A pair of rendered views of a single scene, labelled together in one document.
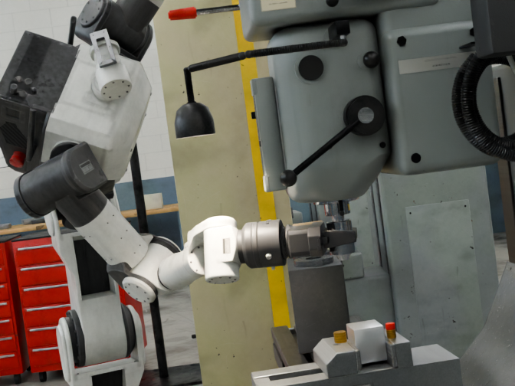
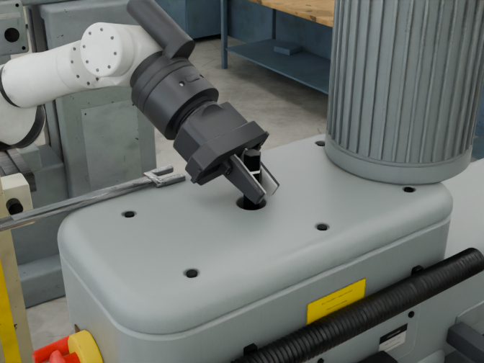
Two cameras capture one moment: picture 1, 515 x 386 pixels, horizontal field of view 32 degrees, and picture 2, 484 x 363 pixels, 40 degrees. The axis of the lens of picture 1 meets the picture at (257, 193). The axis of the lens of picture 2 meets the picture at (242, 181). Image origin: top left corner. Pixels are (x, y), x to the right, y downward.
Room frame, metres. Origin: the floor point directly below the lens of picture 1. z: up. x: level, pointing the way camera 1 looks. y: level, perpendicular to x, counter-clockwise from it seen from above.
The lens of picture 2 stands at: (1.08, 0.23, 2.29)
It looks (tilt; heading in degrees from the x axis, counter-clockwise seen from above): 28 degrees down; 329
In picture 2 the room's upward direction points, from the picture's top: straight up
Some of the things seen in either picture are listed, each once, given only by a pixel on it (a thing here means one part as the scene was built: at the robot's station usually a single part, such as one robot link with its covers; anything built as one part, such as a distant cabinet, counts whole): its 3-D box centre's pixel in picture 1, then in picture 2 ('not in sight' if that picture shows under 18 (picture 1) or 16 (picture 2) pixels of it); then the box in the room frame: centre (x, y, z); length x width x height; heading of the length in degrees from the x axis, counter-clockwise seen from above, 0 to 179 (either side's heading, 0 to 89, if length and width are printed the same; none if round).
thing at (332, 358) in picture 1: (336, 355); not in sight; (1.54, -0.10, 1.05); 0.12 x 0.06 x 0.04; 7
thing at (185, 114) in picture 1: (193, 119); not in sight; (1.64, 0.10, 1.49); 0.07 x 0.07 x 0.06
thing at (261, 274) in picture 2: not in sight; (260, 253); (1.69, -0.16, 1.81); 0.47 x 0.26 x 0.16; 94
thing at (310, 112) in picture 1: (327, 113); not in sight; (1.69, -0.15, 1.47); 0.21 x 0.19 x 0.32; 4
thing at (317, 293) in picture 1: (317, 298); not in sight; (2.07, -0.11, 1.06); 0.22 x 0.12 x 0.20; 179
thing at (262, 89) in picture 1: (268, 134); not in sight; (1.68, -0.03, 1.44); 0.04 x 0.04 x 0.21; 4
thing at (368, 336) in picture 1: (366, 341); not in sight; (1.55, -0.15, 1.07); 0.06 x 0.05 x 0.06; 7
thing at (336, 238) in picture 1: (339, 238); not in sight; (1.66, -0.14, 1.24); 0.06 x 0.02 x 0.03; 81
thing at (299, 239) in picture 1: (293, 242); not in sight; (1.70, -0.05, 1.24); 0.13 x 0.12 x 0.10; 171
